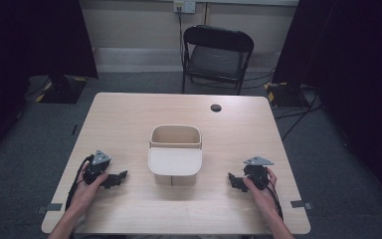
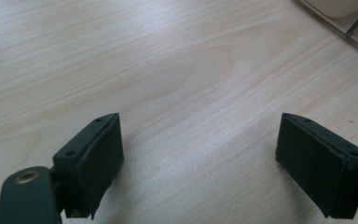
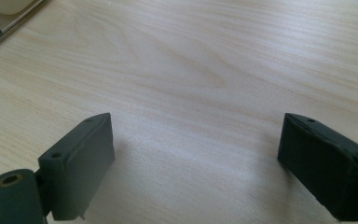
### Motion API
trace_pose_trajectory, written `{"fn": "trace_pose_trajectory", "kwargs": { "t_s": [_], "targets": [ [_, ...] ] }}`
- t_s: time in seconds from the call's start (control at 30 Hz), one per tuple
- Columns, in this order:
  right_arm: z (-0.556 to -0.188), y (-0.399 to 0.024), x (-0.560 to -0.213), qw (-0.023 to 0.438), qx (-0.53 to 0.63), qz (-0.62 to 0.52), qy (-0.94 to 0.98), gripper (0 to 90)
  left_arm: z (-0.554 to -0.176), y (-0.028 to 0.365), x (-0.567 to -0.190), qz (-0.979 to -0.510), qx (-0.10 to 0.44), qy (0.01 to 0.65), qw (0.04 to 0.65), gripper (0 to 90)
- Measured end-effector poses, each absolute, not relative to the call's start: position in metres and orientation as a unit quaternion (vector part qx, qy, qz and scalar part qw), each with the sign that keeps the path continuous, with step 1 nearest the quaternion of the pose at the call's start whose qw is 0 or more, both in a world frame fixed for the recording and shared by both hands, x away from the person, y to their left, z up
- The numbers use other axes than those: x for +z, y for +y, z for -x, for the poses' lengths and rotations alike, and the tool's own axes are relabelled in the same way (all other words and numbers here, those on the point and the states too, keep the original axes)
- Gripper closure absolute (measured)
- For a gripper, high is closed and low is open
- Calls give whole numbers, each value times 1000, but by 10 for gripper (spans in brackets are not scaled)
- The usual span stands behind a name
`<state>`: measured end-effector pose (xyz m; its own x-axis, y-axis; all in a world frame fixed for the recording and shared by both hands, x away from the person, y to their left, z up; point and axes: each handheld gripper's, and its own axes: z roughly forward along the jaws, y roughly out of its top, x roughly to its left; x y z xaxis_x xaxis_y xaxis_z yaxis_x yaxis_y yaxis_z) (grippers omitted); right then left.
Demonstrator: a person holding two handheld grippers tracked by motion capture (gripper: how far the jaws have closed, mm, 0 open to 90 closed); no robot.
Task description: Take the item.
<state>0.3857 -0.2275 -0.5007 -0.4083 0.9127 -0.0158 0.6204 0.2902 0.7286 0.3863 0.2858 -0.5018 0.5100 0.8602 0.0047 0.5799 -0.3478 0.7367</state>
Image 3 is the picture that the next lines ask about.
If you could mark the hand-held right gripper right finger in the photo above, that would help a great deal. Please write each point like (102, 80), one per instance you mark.
(326, 168)

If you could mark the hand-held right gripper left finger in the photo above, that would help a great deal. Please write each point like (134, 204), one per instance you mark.
(77, 174)

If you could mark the light tray with dark divider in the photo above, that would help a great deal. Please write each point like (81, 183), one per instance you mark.
(0, 25)

